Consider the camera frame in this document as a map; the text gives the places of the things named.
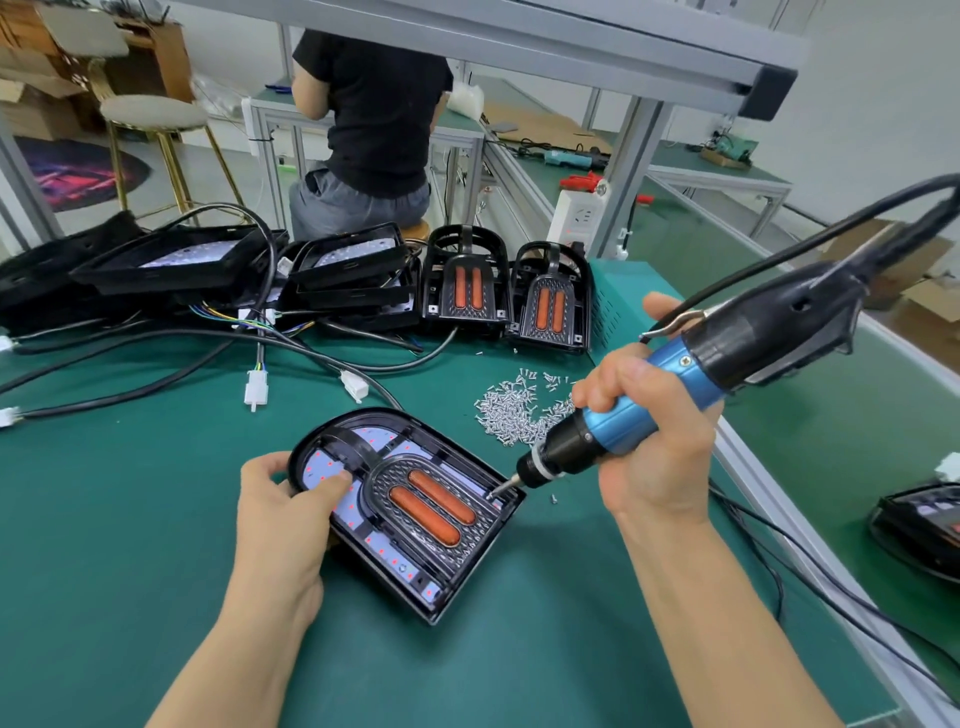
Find blue black electric screwdriver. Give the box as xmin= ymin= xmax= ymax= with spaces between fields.
xmin=492 ymin=202 xmax=960 ymax=500

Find teal power supply box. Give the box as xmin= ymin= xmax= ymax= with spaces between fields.
xmin=582 ymin=258 xmax=677 ymax=362

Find round beige stool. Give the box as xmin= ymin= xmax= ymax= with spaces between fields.
xmin=97 ymin=94 xmax=249 ymax=219

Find brown wooden cabinet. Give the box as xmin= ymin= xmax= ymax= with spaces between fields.
xmin=105 ymin=15 xmax=197 ymax=104

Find red tool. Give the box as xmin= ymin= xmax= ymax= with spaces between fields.
xmin=558 ymin=172 xmax=657 ymax=204

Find aluminium shelf frame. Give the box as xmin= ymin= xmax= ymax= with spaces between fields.
xmin=165 ymin=0 xmax=812 ymax=257

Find small green workbench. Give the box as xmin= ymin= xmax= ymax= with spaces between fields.
xmin=243 ymin=82 xmax=489 ymax=227

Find person's left hand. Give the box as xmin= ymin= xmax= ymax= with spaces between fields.
xmin=225 ymin=450 xmax=356 ymax=632

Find open brown cardboard carton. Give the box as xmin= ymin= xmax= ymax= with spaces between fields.
xmin=0 ymin=75 xmax=92 ymax=144

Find person's right forearm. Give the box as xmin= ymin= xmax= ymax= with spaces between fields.
xmin=615 ymin=487 xmax=842 ymax=728

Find teal hand tool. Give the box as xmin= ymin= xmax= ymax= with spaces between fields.
xmin=495 ymin=139 xmax=609 ymax=170

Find white power strip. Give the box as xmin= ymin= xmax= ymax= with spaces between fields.
xmin=547 ymin=177 xmax=612 ymax=249

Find colourful round rug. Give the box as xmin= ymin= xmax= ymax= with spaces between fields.
xmin=15 ymin=138 xmax=152 ymax=212

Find person's right hand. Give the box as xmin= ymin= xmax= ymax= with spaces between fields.
xmin=570 ymin=292 xmax=725 ymax=527

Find black cover orange strips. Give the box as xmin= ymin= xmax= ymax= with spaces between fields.
xmin=364 ymin=454 xmax=497 ymax=560
xmin=420 ymin=225 xmax=512 ymax=339
xmin=507 ymin=240 xmax=594 ymax=354

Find brown cardboard box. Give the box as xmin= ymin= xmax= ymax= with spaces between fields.
xmin=822 ymin=217 xmax=954 ymax=309
xmin=900 ymin=277 xmax=960 ymax=377

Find green workbench white legs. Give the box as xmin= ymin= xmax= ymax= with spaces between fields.
xmin=645 ymin=138 xmax=794 ymax=227

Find stack of unassembled lamp housings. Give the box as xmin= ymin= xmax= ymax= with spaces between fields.
xmin=0 ymin=210 xmax=429 ymax=339

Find heap of small silver screws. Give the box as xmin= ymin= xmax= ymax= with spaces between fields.
xmin=474 ymin=367 xmax=579 ymax=449

